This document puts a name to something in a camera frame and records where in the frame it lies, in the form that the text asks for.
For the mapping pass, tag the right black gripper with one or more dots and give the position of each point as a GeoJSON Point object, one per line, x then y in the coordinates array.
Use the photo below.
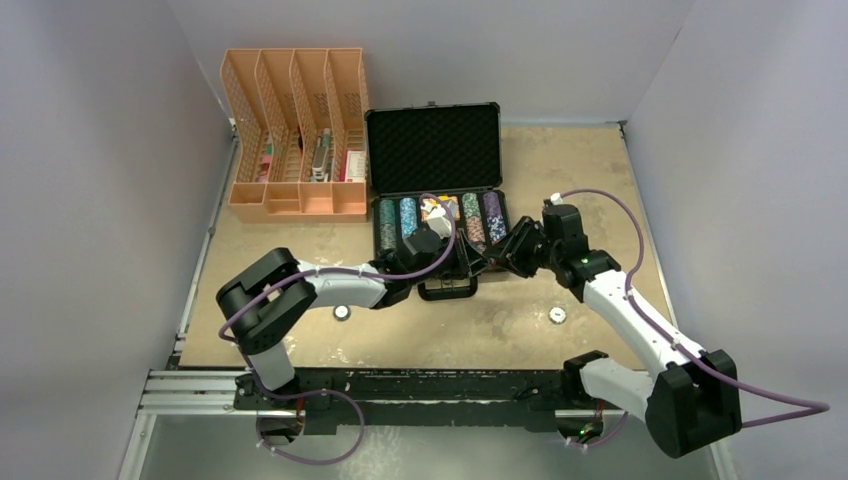
{"type": "Point", "coordinates": [506, 252]}

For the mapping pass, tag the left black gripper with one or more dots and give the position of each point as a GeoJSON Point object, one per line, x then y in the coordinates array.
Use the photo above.
{"type": "Point", "coordinates": [475, 262]}

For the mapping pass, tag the red gold card deck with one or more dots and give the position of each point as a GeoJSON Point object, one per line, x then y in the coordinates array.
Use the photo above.
{"type": "Point", "coordinates": [434, 202]}

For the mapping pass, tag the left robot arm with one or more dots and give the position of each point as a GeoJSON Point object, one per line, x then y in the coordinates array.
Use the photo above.
{"type": "Point", "coordinates": [265, 301]}

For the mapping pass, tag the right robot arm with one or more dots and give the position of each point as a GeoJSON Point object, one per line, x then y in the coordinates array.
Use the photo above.
{"type": "Point", "coordinates": [683, 407]}

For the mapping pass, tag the blue white chip stack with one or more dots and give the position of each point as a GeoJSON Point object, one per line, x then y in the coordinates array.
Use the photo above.
{"type": "Point", "coordinates": [497, 228]}

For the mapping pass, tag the orange blue chip stack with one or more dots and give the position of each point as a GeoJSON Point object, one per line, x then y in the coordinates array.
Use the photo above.
{"type": "Point", "coordinates": [476, 232]}

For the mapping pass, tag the purple chip stack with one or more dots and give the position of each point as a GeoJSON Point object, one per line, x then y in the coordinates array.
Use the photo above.
{"type": "Point", "coordinates": [492, 206]}

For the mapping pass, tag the green white chip stack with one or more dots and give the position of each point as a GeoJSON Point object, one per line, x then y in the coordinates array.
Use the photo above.
{"type": "Point", "coordinates": [470, 205]}

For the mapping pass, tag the white poker chip right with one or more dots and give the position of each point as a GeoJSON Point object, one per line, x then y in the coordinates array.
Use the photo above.
{"type": "Point", "coordinates": [557, 315]}

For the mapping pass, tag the light blue chip stack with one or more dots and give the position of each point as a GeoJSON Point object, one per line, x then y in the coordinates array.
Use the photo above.
{"type": "Point", "coordinates": [408, 211]}

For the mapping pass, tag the black poker chip case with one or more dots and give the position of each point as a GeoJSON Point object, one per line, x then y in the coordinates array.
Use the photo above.
{"type": "Point", "coordinates": [438, 150]}

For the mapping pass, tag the white red small box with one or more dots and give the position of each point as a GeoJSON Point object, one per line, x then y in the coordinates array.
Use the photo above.
{"type": "Point", "coordinates": [355, 167]}

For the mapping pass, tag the silver stapler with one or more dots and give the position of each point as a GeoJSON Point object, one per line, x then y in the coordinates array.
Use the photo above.
{"type": "Point", "coordinates": [322, 156]}

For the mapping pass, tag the peach plastic desk organizer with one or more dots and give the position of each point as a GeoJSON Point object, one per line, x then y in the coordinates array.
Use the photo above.
{"type": "Point", "coordinates": [292, 94]}

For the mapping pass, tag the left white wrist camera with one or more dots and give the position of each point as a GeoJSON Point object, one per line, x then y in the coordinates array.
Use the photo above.
{"type": "Point", "coordinates": [438, 219]}

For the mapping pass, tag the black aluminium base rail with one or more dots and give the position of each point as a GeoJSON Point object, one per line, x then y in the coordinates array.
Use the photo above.
{"type": "Point", "coordinates": [533, 400]}

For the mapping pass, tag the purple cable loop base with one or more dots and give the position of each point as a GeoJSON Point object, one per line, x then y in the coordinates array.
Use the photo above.
{"type": "Point", "coordinates": [311, 424]}

